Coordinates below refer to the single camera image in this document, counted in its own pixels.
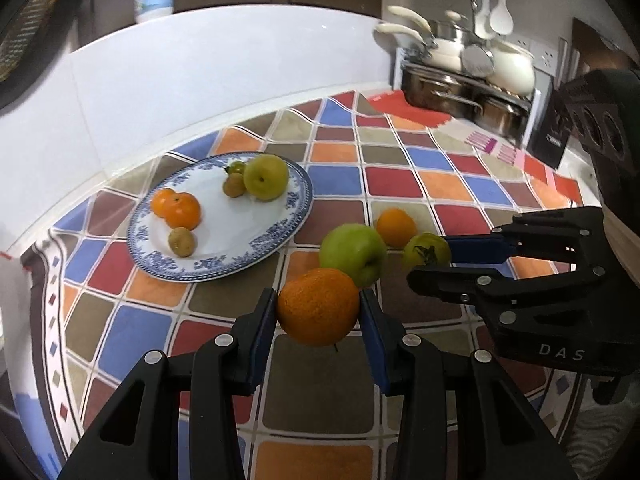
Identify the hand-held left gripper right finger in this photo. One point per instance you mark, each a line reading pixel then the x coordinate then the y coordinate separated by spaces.
pixel 377 345

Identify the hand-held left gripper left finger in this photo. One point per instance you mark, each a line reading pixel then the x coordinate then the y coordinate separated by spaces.
pixel 260 340

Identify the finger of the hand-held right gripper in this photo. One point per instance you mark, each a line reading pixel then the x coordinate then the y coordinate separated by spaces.
pixel 445 280
pixel 475 249

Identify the blue-rimmed white plate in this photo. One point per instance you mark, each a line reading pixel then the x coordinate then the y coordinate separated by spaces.
pixel 225 235

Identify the brown kiwi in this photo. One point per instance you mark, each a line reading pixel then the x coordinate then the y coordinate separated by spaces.
pixel 182 241
pixel 234 185

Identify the yellow-green apple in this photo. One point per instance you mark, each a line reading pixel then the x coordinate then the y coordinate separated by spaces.
pixel 266 178

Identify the small green persimmon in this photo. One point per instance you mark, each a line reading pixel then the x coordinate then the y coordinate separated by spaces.
pixel 236 166

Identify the small orange tangerine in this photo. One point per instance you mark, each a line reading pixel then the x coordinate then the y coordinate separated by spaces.
pixel 396 226

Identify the green apple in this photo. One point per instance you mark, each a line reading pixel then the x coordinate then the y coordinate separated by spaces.
pixel 350 252

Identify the colourful checkered table mat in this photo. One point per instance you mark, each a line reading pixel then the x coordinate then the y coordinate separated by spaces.
pixel 390 180

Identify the small steel pot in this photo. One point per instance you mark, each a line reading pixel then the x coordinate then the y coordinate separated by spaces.
pixel 502 112

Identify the black box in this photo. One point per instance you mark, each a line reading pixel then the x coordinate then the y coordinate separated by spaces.
pixel 550 125

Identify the white dish rack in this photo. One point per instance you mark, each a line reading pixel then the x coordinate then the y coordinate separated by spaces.
pixel 542 110

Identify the large steel pot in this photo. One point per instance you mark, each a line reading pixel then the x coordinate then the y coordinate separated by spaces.
pixel 440 90

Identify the white ceramic pitcher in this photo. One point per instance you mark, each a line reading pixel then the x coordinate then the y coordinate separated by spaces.
pixel 515 67

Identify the metal skimmer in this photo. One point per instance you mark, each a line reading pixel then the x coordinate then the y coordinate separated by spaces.
pixel 477 60

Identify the white plastic spoon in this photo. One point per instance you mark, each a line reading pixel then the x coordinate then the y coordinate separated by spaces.
pixel 483 15
pixel 501 15

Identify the white wall socket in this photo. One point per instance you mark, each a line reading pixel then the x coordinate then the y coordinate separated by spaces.
pixel 546 55

